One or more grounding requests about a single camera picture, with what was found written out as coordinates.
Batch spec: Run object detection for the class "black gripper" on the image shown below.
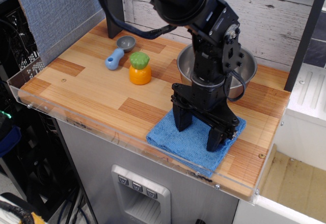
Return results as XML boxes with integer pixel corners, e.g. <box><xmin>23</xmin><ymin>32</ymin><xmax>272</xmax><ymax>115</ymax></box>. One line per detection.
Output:
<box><xmin>171</xmin><ymin>75</ymin><xmax>241</xmax><ymax>152</ymax></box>

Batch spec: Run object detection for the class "blue cloth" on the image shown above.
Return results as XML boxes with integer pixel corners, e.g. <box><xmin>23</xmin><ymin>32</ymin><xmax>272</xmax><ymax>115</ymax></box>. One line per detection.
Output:
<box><xmin>146</xmin><ymin>110</ymin><xmax>247</xmax><ymax>178</ymax></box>

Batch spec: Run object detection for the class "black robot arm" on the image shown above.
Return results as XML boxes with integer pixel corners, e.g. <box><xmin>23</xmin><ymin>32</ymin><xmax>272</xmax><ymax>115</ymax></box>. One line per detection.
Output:
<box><xmin>151</xmin><ymin>0</ymin><xmax>244</xmax><ymax>152</ymax></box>

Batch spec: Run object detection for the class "grey toy fridge cabinet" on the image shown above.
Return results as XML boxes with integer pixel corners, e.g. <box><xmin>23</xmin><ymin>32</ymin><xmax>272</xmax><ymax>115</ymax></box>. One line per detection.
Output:
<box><xmin>58</xmin><ymin>121</ymin><xmax>238</xmax><ymax>223</ymax></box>

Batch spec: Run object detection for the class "steel bowl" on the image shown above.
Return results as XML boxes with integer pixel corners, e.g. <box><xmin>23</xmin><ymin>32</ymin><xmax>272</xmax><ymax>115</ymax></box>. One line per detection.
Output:
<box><xmin>177</xmin><ymin>44</ymin><xmax>257</xmax><ymax>98</ymax></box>

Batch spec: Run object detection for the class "orange toy carrot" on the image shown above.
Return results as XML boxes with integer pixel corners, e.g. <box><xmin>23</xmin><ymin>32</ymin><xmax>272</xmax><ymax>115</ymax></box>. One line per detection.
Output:
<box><xmin>129</xmin><ymin>51</ymin><xmax>152</xmax><ymax>85</ymax></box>

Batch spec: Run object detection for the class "silver dispenser panel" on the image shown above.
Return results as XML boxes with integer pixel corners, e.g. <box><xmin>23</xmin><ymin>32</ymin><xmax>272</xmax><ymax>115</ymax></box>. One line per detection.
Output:
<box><xmin>111</xmin><ymin>164</ymin><xmax>172</xmax><ymax>223</ymax></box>

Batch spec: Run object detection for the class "white toy sink unit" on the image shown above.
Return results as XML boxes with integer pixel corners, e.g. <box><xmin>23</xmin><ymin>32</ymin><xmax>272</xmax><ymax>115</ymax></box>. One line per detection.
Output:
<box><xmin>234</xmin><ymin>64</ymin><xmax>325</xmax><ymax>223</ymax></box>

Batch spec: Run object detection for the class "blue grey toy scoop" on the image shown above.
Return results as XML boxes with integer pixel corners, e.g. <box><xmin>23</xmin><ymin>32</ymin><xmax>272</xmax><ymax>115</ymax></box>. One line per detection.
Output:
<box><xmin>105</xmin><ymin>36</ymin><xmax>136</xmax><ymax>70</ymax></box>

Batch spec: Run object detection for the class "black crate rack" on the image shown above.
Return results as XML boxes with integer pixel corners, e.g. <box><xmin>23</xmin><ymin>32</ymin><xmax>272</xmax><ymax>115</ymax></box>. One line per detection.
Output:
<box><xmin>1</xmin><ymin>0</ymin><xmax>76</xmax><ymax>219</ymax></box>

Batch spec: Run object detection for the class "blue fabric panel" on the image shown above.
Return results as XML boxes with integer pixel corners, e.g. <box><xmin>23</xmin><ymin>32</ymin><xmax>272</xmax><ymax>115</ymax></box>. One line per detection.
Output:
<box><xmin>19</xmin><ymin>0</ymin><xmax>105</xmax><ymax>66</ymax></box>

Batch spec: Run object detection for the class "yellow object bottom left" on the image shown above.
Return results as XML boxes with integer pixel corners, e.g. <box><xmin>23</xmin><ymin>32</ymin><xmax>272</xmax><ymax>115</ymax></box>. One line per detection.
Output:
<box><xmin>19</xmin><ymin>212</ymin><xmax>46</xmax><ymax>224</ymax></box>

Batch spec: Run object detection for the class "clear acrylic guard rail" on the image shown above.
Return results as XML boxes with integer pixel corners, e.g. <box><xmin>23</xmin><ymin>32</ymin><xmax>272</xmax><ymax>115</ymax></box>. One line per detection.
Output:
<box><xmin>7</xmin><ymin>6</ymin><xmax>291</xmax><ymax>206</ymax></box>

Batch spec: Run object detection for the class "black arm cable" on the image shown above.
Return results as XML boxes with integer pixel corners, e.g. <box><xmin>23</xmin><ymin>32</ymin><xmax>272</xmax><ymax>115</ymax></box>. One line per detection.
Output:
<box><xmin>93</xmin><ymin>0</ymin><xmax>247</xmax><ymax>102</ymax></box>

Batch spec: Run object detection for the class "dark right post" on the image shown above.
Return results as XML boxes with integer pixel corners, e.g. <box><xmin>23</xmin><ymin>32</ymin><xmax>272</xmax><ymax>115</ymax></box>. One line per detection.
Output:
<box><xmin>284</xmin><ymin>0</ymin><xmax>325</xmax><ymax>92</ymax></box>

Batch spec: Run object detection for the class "dark post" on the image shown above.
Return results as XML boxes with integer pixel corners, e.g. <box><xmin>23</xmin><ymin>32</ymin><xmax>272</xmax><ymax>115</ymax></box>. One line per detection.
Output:
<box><xmin>104</xmin><ymin>0</ymin><xmax>124</xmax><ymax>39</ymax></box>
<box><xmin>284</xmin><ymin>0</ymin><xmax>325</xmax><ymax>92</ymax></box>

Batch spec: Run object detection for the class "dark left post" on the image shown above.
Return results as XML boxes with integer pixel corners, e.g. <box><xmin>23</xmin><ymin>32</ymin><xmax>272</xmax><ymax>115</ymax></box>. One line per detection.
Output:
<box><xmin>104</xmin><ymin>0</ymin><xmax>124</xmax><ymax>39</ymax></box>

